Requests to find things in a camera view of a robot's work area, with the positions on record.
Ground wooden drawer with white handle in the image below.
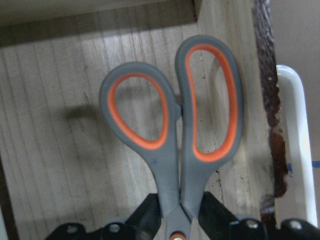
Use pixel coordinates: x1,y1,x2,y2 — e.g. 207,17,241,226
0,0,318,240

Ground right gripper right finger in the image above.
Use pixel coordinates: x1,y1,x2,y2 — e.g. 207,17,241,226
198,191,320,240

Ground orange grey scissors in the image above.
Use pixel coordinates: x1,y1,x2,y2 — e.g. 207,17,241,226
99,35,244,240

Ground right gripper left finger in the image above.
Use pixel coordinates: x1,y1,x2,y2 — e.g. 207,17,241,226
47,193,162,240

